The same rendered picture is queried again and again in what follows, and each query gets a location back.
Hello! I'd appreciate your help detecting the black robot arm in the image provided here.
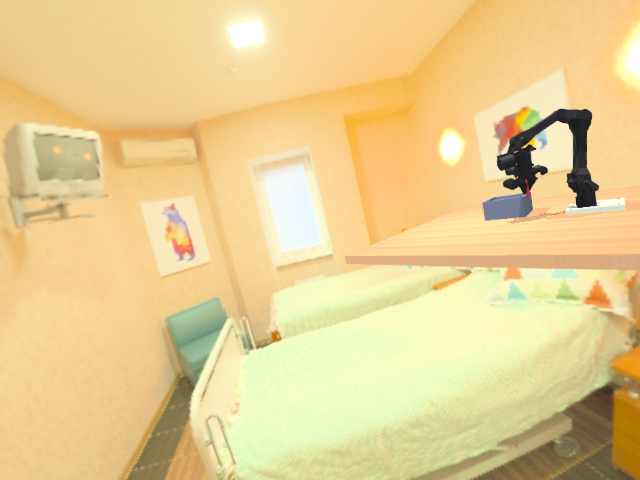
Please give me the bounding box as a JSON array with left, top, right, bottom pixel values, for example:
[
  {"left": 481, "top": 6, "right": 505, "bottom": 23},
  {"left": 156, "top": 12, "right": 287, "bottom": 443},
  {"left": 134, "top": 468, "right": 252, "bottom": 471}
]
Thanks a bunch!
[{"left": 497, "top": 108, "right": 599, "bottom": 208}]

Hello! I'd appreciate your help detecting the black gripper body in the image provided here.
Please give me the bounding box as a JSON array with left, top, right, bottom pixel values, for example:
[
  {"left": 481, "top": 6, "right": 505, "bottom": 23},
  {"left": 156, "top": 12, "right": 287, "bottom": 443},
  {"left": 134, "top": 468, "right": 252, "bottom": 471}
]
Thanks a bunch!
[{"left": 503, "top": 162, "right": 548, "bottom": 190}]

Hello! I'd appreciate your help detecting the light blue open box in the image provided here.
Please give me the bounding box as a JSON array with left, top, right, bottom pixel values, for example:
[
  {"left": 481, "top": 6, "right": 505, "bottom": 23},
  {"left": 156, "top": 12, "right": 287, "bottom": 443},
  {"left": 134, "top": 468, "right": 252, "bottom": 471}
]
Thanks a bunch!
[{"left": 482, "top": 191, "right": 533, "bottom": 221}]

